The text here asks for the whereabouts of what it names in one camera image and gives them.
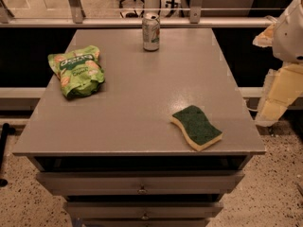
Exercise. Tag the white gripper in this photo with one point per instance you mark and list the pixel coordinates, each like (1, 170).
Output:
(290, 37)

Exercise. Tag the green rice chip bag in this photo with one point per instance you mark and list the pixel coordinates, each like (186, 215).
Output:
(78, 71)

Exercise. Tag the metal railing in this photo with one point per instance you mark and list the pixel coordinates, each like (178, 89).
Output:
(72, 13)

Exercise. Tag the green yellow sponge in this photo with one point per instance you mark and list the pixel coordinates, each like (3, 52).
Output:
(196, 128)

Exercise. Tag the white soda can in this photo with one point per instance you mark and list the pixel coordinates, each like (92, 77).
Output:
(151, 31)

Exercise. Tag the upper grey drawer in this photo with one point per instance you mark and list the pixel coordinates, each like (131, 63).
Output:
(140, 183)

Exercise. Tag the grey drawer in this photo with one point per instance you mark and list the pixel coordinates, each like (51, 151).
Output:
(140, 183)
(143, 210)

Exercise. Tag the grey drawer cabinet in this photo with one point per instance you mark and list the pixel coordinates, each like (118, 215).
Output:
(125, 126)

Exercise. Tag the lower grey drawer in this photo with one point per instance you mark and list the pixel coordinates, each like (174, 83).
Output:
(143, 210)

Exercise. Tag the black pole stand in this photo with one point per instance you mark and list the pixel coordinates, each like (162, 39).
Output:
(6, 130)

